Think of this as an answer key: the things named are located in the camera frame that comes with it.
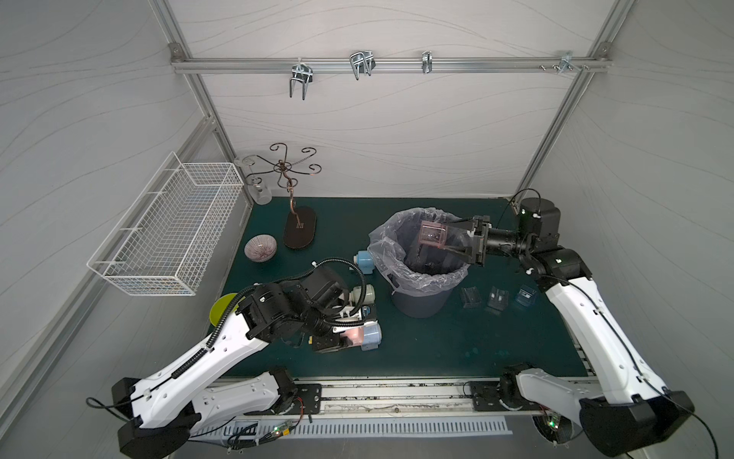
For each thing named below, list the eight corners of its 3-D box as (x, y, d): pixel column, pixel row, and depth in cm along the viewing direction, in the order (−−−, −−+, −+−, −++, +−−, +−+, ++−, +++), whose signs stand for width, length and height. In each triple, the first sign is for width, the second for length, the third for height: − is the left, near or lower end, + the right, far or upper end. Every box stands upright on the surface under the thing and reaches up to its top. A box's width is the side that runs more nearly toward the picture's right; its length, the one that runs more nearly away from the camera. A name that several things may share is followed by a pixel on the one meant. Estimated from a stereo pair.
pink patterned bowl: (245, 262, 102) (240, 256, 98) (252, 240, 108) (249, 233, 105) (274, 262, 102) (270, 256, 98) (280, 240, 108) (277, 233, 105)
